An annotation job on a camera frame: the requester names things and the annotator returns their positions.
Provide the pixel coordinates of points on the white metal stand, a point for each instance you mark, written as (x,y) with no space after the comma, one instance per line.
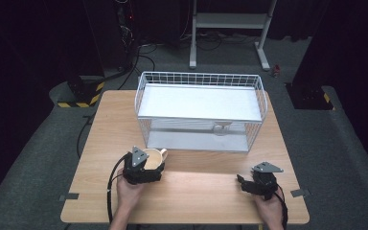
(231,20)

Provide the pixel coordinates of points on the black equipment tower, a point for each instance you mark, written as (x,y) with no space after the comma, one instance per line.
(126,35)

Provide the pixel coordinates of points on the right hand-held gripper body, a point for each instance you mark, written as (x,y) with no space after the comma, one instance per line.
(264,182)

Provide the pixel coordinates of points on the person's left hand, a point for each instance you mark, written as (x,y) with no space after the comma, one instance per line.
(129,195)

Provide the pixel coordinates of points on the cream ceramic mug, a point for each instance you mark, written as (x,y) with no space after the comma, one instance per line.
(153,158)

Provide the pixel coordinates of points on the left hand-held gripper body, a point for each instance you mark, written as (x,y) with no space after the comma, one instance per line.
(135,171)

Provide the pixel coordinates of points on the person's right hand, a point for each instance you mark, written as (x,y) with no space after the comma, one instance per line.
(270,209)

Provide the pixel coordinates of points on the small red object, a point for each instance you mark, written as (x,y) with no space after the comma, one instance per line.
(276,71)

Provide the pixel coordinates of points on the black yellow-striped stand base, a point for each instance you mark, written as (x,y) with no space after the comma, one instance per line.
(311,97)
(81,92)

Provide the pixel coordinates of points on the white lidded cup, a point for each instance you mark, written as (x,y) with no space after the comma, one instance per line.
(222,128)

